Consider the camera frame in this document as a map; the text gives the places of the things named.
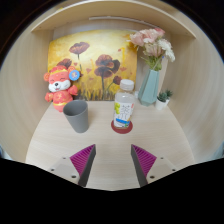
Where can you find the red plush toy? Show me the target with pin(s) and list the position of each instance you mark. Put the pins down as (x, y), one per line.
(61, 91)

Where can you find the red round coaster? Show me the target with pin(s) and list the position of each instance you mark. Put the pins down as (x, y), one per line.
(122, 130)

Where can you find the small potted succulent behind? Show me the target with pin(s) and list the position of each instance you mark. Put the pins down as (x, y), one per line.
(169, 94)

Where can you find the poppy flower painting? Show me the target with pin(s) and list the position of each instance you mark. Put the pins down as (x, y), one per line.
(103, 58)

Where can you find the wooden shelf unit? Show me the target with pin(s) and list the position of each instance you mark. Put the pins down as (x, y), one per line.
(189, 130)

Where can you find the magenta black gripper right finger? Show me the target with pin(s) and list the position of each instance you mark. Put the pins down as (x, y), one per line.
(143, 162)

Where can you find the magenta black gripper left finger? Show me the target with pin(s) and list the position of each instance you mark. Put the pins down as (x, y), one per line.
(83, 161)

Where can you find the teal geometric vase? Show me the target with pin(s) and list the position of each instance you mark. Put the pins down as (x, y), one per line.
(149, 88)

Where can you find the white light strip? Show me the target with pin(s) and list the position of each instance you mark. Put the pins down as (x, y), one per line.
(122, 19)

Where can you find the small potted succulent white pot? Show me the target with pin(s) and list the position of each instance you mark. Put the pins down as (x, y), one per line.
(161, 101)

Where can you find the grey plastic cup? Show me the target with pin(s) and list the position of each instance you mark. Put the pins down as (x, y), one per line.
(76, 113)

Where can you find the clear plastic water bottle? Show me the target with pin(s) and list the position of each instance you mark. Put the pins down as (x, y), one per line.
(124, 104)

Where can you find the pink white flower bouquet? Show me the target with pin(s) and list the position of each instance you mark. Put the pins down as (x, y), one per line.
(155, 47)

